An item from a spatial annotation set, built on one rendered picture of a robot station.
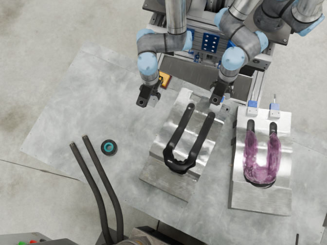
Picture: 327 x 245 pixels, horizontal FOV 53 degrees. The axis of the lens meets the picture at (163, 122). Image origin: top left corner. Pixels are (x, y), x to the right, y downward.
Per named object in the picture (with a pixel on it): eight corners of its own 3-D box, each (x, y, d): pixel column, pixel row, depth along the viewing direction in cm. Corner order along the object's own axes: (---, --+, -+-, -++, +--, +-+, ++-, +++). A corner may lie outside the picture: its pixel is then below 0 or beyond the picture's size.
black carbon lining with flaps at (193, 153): (188, 102, 164) (189, 96, 155) (218, 115, 162) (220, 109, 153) (157, 165, 156) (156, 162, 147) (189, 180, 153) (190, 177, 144)
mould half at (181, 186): (182, 93, 173) (182, 82, 160) (228, 113, 169) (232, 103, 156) (139, 179, 161) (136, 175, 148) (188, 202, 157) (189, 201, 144)
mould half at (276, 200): (236, 109, 170) (240, 101, 159) (287, 115, 168) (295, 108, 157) (227, 208, 156) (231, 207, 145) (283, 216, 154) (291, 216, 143)
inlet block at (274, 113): (268, 95, 168) (271, 91, 163) (278, 96, 168) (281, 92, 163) (267, 119, 165) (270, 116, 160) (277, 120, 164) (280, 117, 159)
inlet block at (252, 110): (247, 92, 169) (249, 88, 164) (257, 94, 169) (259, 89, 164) (245, 116, 166) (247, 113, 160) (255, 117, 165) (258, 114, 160)
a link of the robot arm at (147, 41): (163, 35, 137) (166, 59, 134) (136, 38, 137) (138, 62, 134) (162, 25, 130) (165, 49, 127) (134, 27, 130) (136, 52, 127)
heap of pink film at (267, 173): (243, 128, 161) (246, 124, 153) (280, 133, 159) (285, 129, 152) (239, 181, 153) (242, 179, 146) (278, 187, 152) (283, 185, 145)
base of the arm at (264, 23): (257, 1, 160) (262, -12, 151) (288, 9, 158) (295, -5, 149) (249, 27, 156) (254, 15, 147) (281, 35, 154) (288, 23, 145)
